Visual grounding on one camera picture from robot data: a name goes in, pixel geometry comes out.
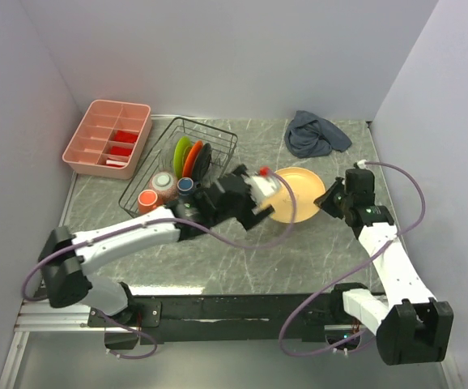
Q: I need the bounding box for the orange plate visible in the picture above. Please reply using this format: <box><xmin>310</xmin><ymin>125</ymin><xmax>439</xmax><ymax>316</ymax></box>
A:
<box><xmin>182</xmin><ymin>140</ymin><xmax>203</xmax><ymax>177</ymax></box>

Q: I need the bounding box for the green plate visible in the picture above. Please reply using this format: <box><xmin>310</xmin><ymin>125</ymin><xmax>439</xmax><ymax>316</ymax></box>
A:
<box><xmin>173</xmin><ymin>136</ymin><xmax>193</xmax><ymax>179</ymax></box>

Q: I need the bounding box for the black plate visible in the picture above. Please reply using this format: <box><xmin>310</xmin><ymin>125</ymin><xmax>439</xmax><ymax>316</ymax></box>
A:
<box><xmin>191</xmin><ymin>143</ymin><xmax>212</xmax><ymax>182</ymax></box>

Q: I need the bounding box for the purple cable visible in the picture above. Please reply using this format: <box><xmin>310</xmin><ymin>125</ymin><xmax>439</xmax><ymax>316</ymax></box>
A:
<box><xmin>278</xmin><ymin>160</ymin><xmax>426</xmax><ymax>360</ymax></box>
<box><xmin>22</xmin><ymin>169</ymin><xmax>298</xmax><ymax>301</ymax></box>

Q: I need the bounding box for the red white item in tray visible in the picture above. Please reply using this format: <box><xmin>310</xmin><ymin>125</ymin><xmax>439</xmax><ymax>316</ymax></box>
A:
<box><xmin>105</xmin><ymin>159</ymin><xmax>128</xmax><ymax>168</ymax></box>

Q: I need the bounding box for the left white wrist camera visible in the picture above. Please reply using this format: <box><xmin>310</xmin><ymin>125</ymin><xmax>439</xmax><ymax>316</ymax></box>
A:
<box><xmin>244</xmin><ymin>167</ymin><xmax>282</xmax><ymax>214</ymax></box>

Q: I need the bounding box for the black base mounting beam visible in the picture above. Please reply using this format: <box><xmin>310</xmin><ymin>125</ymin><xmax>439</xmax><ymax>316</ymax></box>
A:
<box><xmin>87</xmin><ymin>292</ymin><xmax>385</xmax><ymax>345</ymax></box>

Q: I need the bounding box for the black wire dish rack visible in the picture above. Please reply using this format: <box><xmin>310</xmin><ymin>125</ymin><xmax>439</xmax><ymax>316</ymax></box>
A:
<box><xmin>118</xmin><ymin>117</ymin><xmax>238</xmax><ymax>217</ymax></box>

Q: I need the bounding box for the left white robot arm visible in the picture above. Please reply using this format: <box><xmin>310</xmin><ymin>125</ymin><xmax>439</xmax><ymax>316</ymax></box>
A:
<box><xmin>38</xmin><ymin>165</ymin><xmax>280</xmax><ymax>326</ymax></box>

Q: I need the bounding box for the grey-blue crumpled cloth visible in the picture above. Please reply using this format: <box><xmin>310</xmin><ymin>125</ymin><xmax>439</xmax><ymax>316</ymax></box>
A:
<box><xmin>284</xmin><ymin>110</ymin><xmax>352</xmax><ymax>159</ymax></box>

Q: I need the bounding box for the yellow plate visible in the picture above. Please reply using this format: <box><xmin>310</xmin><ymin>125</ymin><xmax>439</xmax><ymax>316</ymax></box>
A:
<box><xmin>270</xmin><ymin>167</ymin><xmax>325</xmax><ymax>223</ymax></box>

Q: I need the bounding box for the pink plastic divided organizer tray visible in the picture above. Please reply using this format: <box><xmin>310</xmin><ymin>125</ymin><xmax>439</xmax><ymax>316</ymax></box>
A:
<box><xmin>62</xmin><ymin>100</ymin><xmax>152</xmax><ymax>180</ymax></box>

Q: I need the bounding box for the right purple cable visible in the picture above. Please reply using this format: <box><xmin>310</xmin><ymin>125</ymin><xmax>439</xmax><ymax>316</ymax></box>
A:
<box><xmin>278</xmin><ymin>160</ymin><xmax>426</xmax><ymax>360</ymax></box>

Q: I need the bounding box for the blue ceramic mug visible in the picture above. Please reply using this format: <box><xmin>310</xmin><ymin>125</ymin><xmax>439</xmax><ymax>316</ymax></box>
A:
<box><xmin>177</xmin><ymin>177</ymin><xmax>196</xmax><ymax>196</ymax></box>

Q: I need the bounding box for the orange ceramic mug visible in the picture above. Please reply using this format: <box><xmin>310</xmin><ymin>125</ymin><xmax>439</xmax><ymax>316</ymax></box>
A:
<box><xmin>137</xmin><ymin>189</ymin><xmax>163</xmax><ymax>215</ymax></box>

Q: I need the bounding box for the red patterned white bowl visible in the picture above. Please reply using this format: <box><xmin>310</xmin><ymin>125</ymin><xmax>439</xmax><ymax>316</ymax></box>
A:
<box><xmin>148</xmin><ymin>171</ymin><xmax>178</xmax><ymax>203</ymax></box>

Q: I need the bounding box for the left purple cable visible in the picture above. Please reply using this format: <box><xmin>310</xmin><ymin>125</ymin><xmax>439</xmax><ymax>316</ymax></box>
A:
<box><xmin>22</xmin><ymin>169</ymin><xmax>298</xmax><ymax>301</ymax></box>

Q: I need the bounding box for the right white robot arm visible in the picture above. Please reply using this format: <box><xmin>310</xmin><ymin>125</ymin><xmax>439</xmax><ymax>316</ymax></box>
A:
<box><xmin>314</xmin><ymin>160</ymin><xmax>453</xmax><ymax>365</ymax></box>

